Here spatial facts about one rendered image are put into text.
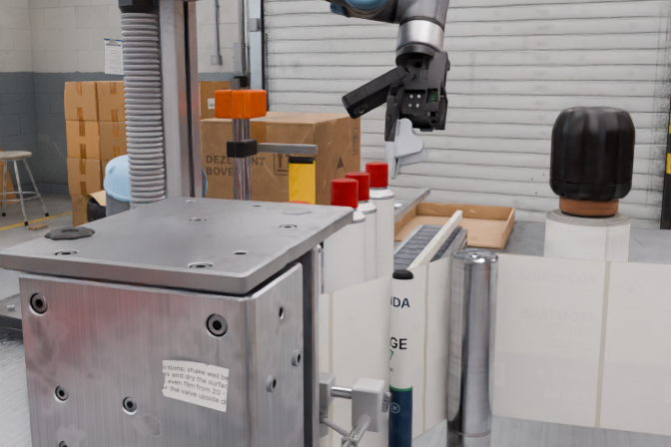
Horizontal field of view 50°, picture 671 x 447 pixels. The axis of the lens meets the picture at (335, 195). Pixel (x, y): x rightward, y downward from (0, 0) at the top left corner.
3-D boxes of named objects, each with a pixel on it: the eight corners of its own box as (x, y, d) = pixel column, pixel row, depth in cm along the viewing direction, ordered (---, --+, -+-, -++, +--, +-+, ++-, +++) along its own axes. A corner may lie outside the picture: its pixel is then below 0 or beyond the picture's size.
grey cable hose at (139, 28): (155, 232, 63) (144, -16, 59) (120, 229, 64) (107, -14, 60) (176, 224, 66) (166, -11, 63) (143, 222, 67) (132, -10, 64)
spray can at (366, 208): (369, 334, 92) (370, 177, 89) (332, 329, 94) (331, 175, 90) (379, 321, 97) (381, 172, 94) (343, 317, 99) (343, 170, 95)
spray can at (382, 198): (388, 307, 103) (389, 166, 99) (353, 303, 104) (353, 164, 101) (396, 296, 108) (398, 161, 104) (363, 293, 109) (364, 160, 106)
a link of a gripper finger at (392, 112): (391, 137, 107) (399, 85, 110) (381, 137, 108) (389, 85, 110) (398, 150, 111) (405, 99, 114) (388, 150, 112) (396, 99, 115)
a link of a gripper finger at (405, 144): (418, 172, 106) (425, 115, 108) (379, 171, 108) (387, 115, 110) (422, 180, 108) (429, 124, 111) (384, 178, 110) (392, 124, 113)
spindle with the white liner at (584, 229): (623, 402, 74) (645, 109, 68) (533, 390, 76) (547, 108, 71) (618, 368, 82) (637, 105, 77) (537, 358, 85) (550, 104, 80)
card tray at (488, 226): (503, 249, 157) (503, 231, 156) (387, 240, 165) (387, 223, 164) (514, 222, 185) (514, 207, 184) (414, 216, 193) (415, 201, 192)
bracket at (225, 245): (245, 295, 26) (244, 269, 25) (-5, 268, 29) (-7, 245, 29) (354, 221, 38) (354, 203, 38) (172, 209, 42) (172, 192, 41)
